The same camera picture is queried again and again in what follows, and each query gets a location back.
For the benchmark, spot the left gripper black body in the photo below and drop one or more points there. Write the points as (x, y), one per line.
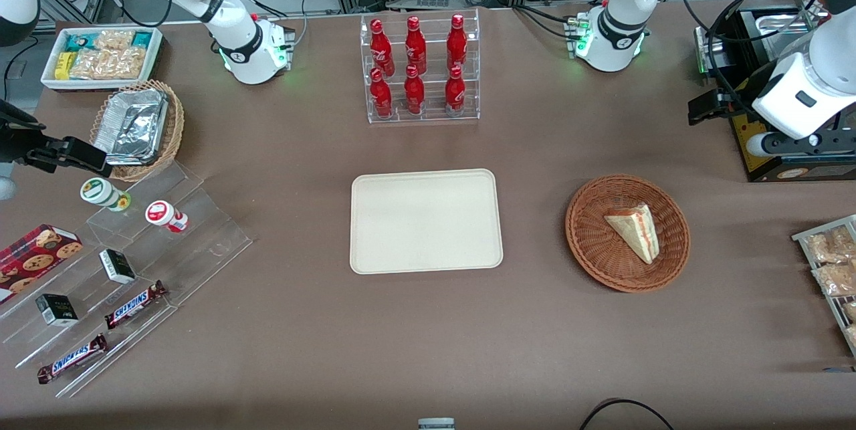
(747, 90)

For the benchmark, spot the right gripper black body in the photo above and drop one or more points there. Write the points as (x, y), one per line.
(15, 143)

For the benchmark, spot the triangular sandwich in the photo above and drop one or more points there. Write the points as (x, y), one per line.
(635, 233)

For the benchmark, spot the light tan wicker basket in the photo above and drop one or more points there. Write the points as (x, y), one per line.
(175, 129)

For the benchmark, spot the tray of packaged snacks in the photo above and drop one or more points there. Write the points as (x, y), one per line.
(802, 237)

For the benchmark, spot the brown round wicker basket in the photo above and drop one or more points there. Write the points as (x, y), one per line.
(602, 249)

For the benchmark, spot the beige plastic tray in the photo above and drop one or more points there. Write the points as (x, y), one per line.
(428, 223)

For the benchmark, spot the green lid yogurt cup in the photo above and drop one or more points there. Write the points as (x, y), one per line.
(100, 192)

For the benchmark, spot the white rectangular snack bin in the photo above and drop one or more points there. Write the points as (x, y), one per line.
(50, 79)

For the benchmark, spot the silver foil packets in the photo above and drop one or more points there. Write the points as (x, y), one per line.
(130, 126)

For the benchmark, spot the yellow snack packet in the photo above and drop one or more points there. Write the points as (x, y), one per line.
(62, 66)

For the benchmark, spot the black food warmer machine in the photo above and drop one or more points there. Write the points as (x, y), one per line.
(769, 169)

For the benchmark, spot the clear bag of biscuits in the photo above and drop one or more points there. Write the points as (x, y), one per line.
(107, 64)
(115, 39)

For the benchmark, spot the red lid yogurt cup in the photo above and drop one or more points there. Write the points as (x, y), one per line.
(162, 214)

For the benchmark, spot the teal snack packet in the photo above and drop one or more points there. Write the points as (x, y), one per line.
(80, 41)
(142, 38)

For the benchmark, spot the small black carton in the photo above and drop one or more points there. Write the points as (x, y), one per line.
(57, 310)
(118, 267)

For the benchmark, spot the red tartan cookie box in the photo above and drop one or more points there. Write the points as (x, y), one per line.
(33, 263)

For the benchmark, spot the clear acrylic tiered stand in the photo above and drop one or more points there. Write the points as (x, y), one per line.
(200, 243)

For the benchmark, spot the Snickers chocolate bar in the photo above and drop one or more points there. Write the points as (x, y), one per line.
(134, 305)
(72, 358)

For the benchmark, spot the clear bag of pastry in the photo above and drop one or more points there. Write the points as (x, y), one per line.
(852, 336)
(850, 310)
(836, 278)
(829, 246)

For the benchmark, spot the red cola bottle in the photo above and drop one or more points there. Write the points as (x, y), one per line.
(455, 94)
(415, 45)
(381, 49)
(414, 94)
(381, 99)
(457, 45)

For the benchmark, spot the clear acrylic bottle rack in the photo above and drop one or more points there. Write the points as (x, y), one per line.
(435, 62)

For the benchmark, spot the small grey device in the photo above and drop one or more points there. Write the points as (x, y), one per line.
(436, 424)

